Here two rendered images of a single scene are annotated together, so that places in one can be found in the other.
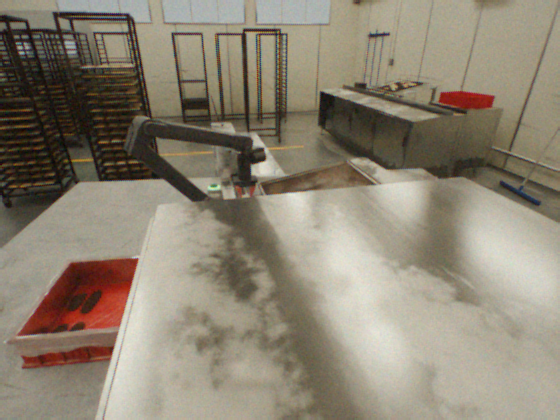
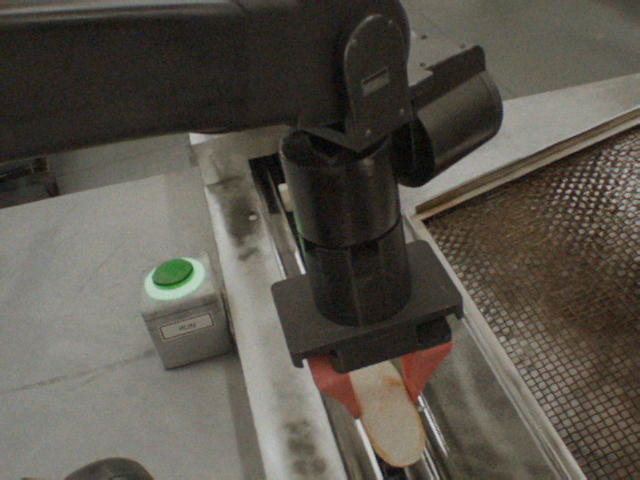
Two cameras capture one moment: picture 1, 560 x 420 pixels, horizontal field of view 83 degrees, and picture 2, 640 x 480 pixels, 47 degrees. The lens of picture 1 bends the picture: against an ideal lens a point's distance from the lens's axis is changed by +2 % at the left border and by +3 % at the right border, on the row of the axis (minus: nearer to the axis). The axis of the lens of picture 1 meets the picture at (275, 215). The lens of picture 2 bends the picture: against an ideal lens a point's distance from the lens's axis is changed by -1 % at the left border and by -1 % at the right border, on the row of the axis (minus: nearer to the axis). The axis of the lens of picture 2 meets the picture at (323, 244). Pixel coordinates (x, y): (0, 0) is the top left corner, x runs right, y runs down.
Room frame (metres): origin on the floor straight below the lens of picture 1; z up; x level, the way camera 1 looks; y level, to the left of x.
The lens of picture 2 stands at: (0.92, 0.12, 1.30)
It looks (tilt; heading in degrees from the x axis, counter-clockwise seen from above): 36 degrees down; 6
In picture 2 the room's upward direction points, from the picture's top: 12 degrees counter-clockwise
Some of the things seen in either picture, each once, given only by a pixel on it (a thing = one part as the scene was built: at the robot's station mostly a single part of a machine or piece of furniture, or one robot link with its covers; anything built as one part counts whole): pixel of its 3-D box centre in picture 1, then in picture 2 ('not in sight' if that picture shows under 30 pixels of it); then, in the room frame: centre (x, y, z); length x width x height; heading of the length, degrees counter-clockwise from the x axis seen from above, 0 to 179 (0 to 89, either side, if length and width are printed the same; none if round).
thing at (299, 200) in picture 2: (245, 160); (349, 172); (1.25, 0.13, 1.10); 0.07 x 0.06 x 0.07; 130
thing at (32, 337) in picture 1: (135, 299); not in sight; (0.68, 0.40, 0.88); 0.49 x 0.34 x 0.10; 97
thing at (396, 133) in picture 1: (387, 120); not in sight; (5.04, -1.75, 0.51); 3.00 x 1.26 x 1.03; 12
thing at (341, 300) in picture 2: (244, 174); (358, 267); (1.25, 0.13, 1.04); 0.10 x 0.07 x 0.07; 103
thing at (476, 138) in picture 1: (454, 139); not in sight; (4.15, -2.36, 0.44); 0.70 x 0.55 x 0.87; 12
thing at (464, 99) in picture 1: (465, 99); not in sight; (4.15, -2.36, 0.94); 0.51 x 0.36 x 0.13; 16
